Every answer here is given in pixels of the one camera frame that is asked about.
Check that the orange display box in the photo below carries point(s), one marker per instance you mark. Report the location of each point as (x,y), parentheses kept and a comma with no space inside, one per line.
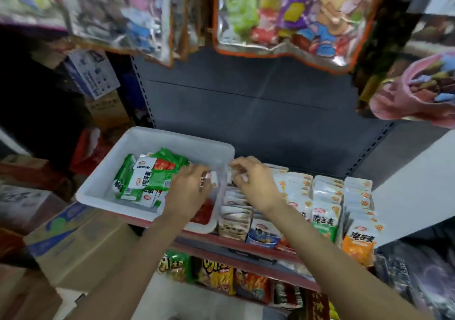
(382,245)

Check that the red display box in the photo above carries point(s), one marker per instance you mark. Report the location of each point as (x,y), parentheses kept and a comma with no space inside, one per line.
(288,245)

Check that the plain brown cardboard carton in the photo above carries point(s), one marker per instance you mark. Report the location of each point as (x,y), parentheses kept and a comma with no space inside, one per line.
(106,110)

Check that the red plastic bag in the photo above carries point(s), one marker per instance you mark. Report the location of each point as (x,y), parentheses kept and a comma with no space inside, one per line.
(89,152)

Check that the person's left hand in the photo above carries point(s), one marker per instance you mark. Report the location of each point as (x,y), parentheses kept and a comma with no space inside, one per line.
(186,192)

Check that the pale printed carton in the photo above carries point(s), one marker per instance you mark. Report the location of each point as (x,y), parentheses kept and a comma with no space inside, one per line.
(28,206)

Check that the blue print cardboard carton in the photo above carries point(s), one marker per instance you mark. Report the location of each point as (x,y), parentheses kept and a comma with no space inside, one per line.
(78,245)

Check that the hanging pink candy bag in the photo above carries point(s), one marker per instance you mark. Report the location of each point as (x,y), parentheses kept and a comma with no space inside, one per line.
(419,88)

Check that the green display box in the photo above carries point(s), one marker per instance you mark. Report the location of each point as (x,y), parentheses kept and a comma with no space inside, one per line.
(341,224)

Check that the black plastic wrapped bundle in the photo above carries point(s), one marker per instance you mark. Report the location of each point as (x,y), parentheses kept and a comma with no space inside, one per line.
(419,273)

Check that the gold display box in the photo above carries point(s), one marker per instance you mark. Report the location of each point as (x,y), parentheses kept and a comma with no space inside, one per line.
(234,236)

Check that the person's right hand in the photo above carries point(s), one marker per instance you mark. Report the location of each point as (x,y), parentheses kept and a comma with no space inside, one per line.
(257,182)

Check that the red yellow carton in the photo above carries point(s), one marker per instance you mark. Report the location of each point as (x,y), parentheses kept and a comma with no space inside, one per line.
(8,241)

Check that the row of orange chip bags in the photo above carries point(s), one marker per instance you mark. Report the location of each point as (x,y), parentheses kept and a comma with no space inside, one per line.
(213,273)

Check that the white blue carton box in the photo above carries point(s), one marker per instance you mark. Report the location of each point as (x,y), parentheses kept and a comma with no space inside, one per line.
(92,71)

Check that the white plastic bin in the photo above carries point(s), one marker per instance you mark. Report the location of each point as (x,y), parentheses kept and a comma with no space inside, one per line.
(96,188)

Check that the pile of snack packets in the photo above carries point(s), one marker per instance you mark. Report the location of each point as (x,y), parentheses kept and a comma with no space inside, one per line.
(146,174)

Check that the hanging yellow green snack bags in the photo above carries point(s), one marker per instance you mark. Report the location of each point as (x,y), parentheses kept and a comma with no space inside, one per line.
(384,39)

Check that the person's left forearm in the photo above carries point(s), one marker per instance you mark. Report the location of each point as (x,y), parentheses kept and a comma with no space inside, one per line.
(121,270)

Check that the person's right forearm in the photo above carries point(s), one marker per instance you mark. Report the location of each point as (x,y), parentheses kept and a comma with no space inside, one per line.
(348,266)

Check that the dark red white-label carton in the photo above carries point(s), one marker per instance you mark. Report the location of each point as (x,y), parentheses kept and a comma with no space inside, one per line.
(316,308)

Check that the orange trimmed colourful candy bag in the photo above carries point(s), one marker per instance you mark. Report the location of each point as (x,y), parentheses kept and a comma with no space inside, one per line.
(298,10)

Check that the orange trimmed toy snack bag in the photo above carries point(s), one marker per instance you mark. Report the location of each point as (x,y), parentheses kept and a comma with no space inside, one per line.
(121,7)

